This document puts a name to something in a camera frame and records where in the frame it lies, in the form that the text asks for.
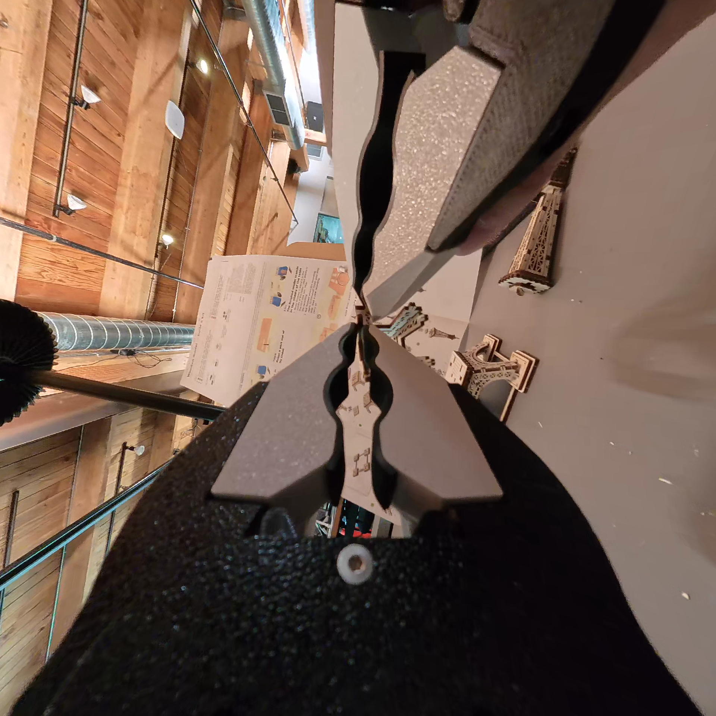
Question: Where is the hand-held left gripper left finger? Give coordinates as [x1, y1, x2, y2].
[210, 322, 360, 537]

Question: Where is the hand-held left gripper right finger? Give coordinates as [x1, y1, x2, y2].
[361, 323, 504, 535]

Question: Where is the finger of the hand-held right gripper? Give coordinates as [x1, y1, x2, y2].
[361, 46, 560, 318]
[330, 0, 466, 298]

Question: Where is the wooden tower base model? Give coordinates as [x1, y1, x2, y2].
[446, 333, 539, 421]

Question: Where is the small wooden part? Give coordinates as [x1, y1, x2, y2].
[349, 301, 374, 395]

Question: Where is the grey desk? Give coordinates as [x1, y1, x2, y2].
[467, 14, 716, 716]

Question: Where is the tower assembly booklet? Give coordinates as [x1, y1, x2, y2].
[336, 282, 472, 518]

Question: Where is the air vent grille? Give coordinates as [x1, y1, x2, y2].
[262, 91, 290, 128]

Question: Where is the wooden tower middle section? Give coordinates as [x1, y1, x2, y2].
[385, 304, 430, 354]

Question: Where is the printed instruction sheet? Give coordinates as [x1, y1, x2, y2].
[180, 254, 359, 408]

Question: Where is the wooden tower top model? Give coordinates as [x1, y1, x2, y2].
[498, 147, 578, 295]

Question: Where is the black pole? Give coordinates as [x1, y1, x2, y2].
[38, 371, 226, 422]

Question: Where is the black round brush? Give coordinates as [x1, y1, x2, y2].
[0, 299, 58, 427]

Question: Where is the black light track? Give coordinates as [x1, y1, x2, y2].
[53, 0, 90, 219]

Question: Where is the wide spiral metal duct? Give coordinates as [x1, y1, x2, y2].
[239, 0, 307, 151]

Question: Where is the thin spiral metal duct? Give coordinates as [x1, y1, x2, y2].
[38, 312, 203, 354]

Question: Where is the dark metal rail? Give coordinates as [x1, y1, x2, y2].
[0, 454, 181, 589]

